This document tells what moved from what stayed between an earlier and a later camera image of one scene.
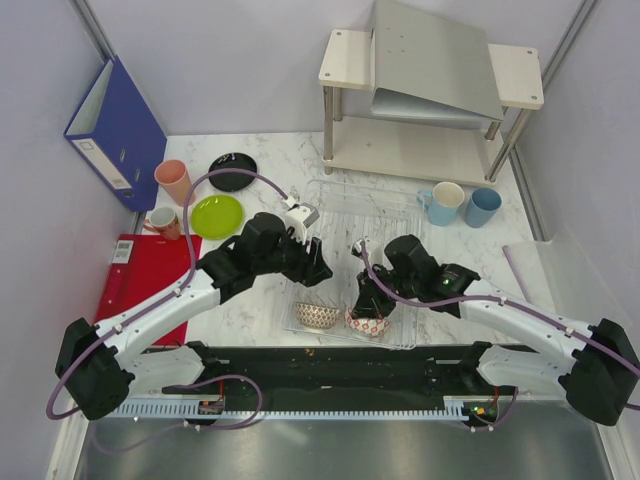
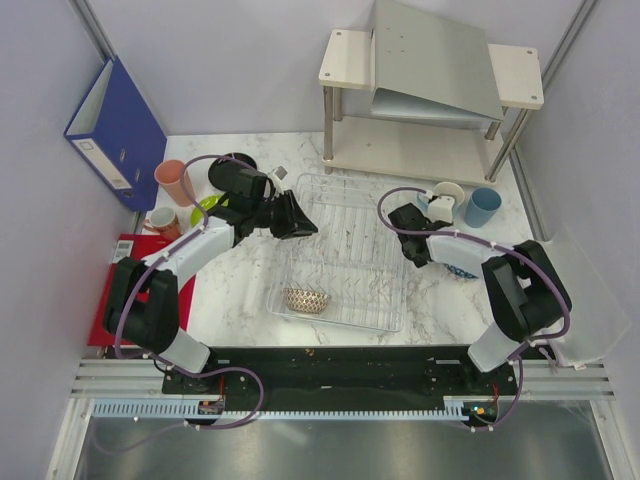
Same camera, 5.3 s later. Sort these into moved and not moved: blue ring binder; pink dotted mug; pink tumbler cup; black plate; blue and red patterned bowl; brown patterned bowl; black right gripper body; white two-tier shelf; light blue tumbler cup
Moved: black right gripper body; blue and red patterned bowl; brown patterned bowl
Not moved: pink tumbler cup; pink dotted mug; black plate; blue ring binder; light blue tumbler cup; white two-tier shelf
